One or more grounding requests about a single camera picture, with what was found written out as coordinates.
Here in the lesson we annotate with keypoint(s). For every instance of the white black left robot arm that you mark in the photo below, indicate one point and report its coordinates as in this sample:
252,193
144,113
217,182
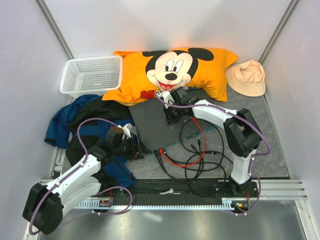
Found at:
103,165

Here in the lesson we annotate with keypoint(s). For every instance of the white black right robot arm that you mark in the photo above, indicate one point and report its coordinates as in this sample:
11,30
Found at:
241,130

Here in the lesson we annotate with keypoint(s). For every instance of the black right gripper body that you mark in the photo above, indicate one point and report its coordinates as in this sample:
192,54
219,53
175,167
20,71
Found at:
174,113

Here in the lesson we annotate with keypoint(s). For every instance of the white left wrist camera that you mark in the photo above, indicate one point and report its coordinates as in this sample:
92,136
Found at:
126,129

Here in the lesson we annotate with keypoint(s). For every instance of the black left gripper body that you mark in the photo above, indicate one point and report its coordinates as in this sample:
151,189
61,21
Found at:
127,148

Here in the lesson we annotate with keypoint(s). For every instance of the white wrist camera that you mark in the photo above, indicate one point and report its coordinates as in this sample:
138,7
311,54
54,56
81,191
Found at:
126,129
167,97

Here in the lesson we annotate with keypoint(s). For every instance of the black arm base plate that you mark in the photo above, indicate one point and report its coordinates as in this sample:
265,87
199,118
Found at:
203,191

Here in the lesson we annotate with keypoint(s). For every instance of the white plastic mesh basket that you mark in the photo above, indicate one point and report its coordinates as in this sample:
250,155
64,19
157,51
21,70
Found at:
91,75

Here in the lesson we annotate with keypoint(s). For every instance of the dark grey network switch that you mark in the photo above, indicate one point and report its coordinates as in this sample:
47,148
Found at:
151,123

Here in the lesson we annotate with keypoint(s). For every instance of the orange Mickey Mouse pillow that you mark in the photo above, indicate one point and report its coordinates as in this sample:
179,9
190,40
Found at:
146,73

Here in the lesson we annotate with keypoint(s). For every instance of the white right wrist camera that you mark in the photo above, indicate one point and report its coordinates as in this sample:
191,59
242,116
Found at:
167,97

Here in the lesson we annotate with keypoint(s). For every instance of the blue and black jacket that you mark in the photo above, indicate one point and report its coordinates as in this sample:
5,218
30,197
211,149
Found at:
81,124

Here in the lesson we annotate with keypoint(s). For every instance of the aluminium frame rail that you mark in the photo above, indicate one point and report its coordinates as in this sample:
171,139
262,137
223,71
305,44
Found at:
269,188

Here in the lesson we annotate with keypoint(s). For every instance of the beige bucket hat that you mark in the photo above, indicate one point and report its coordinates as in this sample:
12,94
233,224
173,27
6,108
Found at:
247,78

